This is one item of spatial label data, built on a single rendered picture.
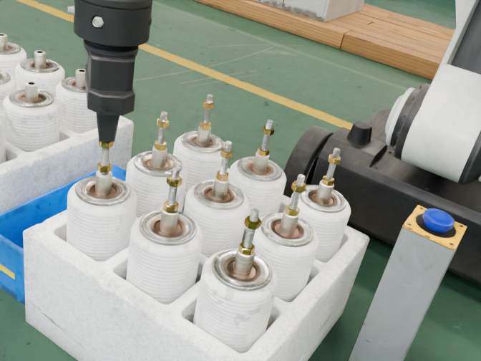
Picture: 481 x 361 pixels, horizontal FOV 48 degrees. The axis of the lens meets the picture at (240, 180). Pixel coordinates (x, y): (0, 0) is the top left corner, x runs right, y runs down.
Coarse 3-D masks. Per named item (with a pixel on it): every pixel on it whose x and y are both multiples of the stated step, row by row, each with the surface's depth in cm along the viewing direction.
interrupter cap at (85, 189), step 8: (112, 176) 79; (80, 184) 76; (88, 184) 76; (112, 184) 78; (120, 184) 78; (80, 192) 74; (88, 192) 75; (112, 192) 76; (120, 192) 76; (128, 192) 76; (88, 200) 73; (96, 200) 73; (104, 200) 74; (112, 200) 74; (120, 200) 74
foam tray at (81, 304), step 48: (48, 240) 76; (48, 288) 78; (96, 288) 72; (192, 288) 73; (336, 288) 84; (48, 336) 83; (96, 336) 76; (144, 336) 69; (192, 336) 65; (288, 336) 69
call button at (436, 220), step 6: (426, 210) 72; (432, 210) 72; (438, 210) 72; (426, 216) 70; (432, 216) 70; (438, 216) 71; (444, 216) 71; (450, 216) 71; (426, 222) 70; (432, 222) 70; (438, 222) 69; (444, 222) 70; (450, 222) 70; (432, 228) 70; (438, 228) 70; (444, 228) 69; (450, 228) 70
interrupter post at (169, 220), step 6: (162, 210) 69; (162, 216) 70; (168, 216) 69; (174, 216) 69; (162, 222) 70; (168, 222) 70; (174, 222) 70; (162, 228) 70; (168, 228) 70; (174, 228) 71
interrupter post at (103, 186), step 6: (96, 174) 74; (108, 174) 74; (96, 180) 74; (102, 180) 74; (108, 180) 74; (96, 186) 75; (102, 186) 74; (108, 186) 75; (96, 192) 75; (102, 192) 75; (108, 192) 75
